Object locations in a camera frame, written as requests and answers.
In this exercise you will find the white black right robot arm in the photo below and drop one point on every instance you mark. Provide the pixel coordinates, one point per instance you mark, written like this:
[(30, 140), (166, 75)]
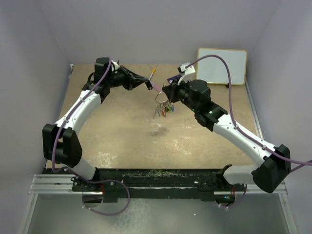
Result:
[(270, 163)]

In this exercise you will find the black white key tag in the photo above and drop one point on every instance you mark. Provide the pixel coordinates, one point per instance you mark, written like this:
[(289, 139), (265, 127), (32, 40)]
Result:
[(148, 85)]

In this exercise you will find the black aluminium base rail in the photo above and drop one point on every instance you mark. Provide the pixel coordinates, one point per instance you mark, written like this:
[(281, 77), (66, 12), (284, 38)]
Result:
[(113, 184)]

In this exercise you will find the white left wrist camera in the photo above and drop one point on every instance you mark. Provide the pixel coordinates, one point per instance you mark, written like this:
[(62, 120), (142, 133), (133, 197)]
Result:
[(115, 66)]

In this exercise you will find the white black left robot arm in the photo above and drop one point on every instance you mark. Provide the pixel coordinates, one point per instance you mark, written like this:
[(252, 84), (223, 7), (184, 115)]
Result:
[(60, 140)]

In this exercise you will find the pink translucent lead case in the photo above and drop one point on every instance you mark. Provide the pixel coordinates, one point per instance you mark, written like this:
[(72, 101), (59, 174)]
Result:
[(156, 87)]

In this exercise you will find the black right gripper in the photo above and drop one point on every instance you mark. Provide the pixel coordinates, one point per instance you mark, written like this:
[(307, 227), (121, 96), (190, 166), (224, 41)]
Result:
[(171, 90)]

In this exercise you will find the yellow framed whiteboard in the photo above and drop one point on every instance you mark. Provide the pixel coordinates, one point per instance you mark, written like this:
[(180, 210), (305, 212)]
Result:
[(213, 71)]

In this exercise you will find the purple paperback book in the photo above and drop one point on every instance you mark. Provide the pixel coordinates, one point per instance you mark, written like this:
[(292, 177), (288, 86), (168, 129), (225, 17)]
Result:
[(170, 80)]

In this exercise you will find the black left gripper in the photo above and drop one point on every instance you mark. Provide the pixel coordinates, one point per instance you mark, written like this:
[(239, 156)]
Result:
[(131, 79)]

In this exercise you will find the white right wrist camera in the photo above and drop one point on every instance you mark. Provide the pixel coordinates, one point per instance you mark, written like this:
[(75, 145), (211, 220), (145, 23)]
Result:
[(186, 72)]

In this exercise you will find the large metal keyring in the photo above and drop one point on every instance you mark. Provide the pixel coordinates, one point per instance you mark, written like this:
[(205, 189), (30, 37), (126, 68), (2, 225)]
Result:
[(161, 98)]

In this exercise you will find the yellow capped marker pen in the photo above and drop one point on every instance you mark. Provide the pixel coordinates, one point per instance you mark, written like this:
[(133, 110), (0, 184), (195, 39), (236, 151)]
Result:
[(152, 73)]

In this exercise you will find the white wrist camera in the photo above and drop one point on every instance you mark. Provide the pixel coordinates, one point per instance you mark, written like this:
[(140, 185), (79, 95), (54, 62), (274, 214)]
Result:
[(115, 66), (186, 72)]

